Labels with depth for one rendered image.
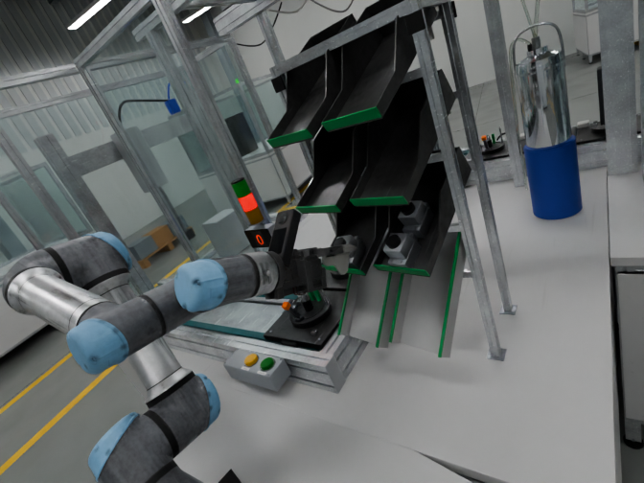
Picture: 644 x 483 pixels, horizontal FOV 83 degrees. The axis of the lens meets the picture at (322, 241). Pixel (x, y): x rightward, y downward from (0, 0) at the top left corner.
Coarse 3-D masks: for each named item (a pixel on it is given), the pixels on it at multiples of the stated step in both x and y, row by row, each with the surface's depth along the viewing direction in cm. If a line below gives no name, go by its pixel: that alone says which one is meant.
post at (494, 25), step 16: (496, 0) 136; (496, 16) 137; (496, 32) 140; (496, 48) 143; (496, 64) 145; (496, 80) 148; (512, 96) 149; (512, 112) 151; (512, 128) 155; (512, 144) 158; (512, 160) 161
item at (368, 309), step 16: (368, 272) 97; (384, 272) 93; (352, 288) 97; (368, 288) 96; (384, 288) 92; (352, 304) 97; (368, 304) 94; (384, 304) 86; (352, 320) 97; (368, 320) 93; (384, 320) 86; (368, 336) 92; (384, 336) 86
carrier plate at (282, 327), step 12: (336, 300) 118; (288, 312) 122; (336, 312) 112; (276, 324) 118; (288, 324) 116; (324, 324) 109; (336, 324) 107; (264, 336) 116; (276, 336) 112; (288, 336) 110; (300, 336) 108; (312, 336) 105; (324, 336) 103
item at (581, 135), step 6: (636, 114) 160; (588, 120) 170; (636, 120) 155; (582, 126) 170; (588, 126) 168; (594, 126) 159; (600, 126) 158; (636, 126) 149; (582, 132) 165; (588, 132) 162; (594, 132) 159; (600, 132) 156; (576, 138) 162; (582, 138) 159; (588, 138) 157; (594, 138) 154; (600, 138) 153; (576, 144) 158
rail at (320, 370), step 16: (176, 336) 141; (192, 336) 134; (208, 336) 131; (224, 336) 125; (240, 336) 122; (192, 352) 141; (208, 352) 132; (224, 352) 124; (256, 352) 111; (272, 352) 108; (288, 352) 105; (304, 352) 102; (320, 352) 100; (304, 368) 101; (320, 368) 95; (336, 368) 98; (304, 384) 105; (320, 384) 100; (336, 384) 97
